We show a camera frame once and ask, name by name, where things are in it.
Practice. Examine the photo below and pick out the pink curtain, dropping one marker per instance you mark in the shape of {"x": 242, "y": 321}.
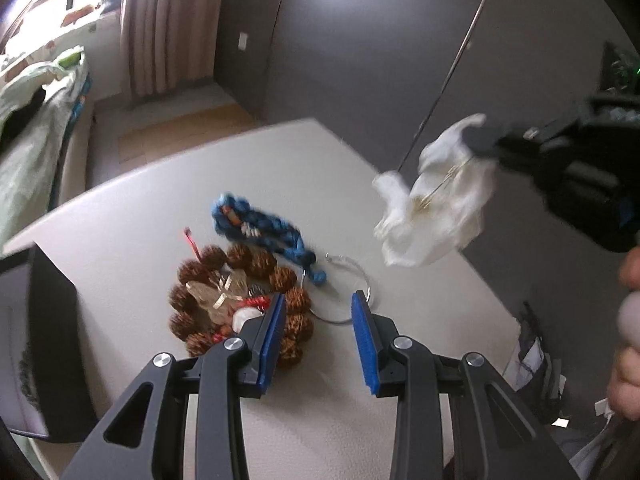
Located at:
{"x": 170, "y": 25}

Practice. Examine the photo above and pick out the white cloth pouch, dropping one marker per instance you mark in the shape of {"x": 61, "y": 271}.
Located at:
{"x": 440, "y": 220}

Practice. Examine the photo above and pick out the black cloth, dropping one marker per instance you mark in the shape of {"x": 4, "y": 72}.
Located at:
{"x": 20, "y": 120}

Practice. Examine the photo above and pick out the bed with green sheet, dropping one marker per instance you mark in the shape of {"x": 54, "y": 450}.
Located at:
{"x": 75, "y": 160}

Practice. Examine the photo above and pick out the translucent amber pendant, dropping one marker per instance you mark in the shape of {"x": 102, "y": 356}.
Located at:
{"x": 215, "y": 295}

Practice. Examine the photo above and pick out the light green quilt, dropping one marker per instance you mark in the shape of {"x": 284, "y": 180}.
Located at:
{"x": 30, "y": 180}

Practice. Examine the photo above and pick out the dark grey wardrobe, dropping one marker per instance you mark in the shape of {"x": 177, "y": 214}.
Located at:
{"x": 350, "y": 35}

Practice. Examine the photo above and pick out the white wall socket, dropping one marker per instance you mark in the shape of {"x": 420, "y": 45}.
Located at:
{"x": 243, "y": 41}

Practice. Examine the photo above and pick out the orange plush toy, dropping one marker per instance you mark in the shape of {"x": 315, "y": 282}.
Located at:
{"x": 80, "y": 12}

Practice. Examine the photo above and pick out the black jewelry box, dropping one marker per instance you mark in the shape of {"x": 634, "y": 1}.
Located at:
{"x": 50, "y": 310}

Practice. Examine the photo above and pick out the person's right hand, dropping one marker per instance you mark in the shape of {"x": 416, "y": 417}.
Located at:
{"x": 627, "y": 380}

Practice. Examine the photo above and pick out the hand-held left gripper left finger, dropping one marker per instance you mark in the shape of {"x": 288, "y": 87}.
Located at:
{"x": 272, "y": 345}

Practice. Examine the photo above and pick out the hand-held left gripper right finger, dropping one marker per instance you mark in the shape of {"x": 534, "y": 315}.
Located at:
{"x": 362, "y": 347}

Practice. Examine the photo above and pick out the black and white bag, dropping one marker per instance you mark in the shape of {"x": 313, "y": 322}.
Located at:
{"x": 537, "y": 365}

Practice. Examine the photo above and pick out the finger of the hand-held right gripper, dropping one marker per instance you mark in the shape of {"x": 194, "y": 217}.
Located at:
{"x": 482, "y": 141}

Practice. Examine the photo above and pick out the green tissue box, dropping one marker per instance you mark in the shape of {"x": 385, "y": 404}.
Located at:
{"x": 71, "y": 56}

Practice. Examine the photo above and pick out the white stone pendant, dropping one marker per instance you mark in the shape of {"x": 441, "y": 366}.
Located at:
{"x": 246, "y": 317}

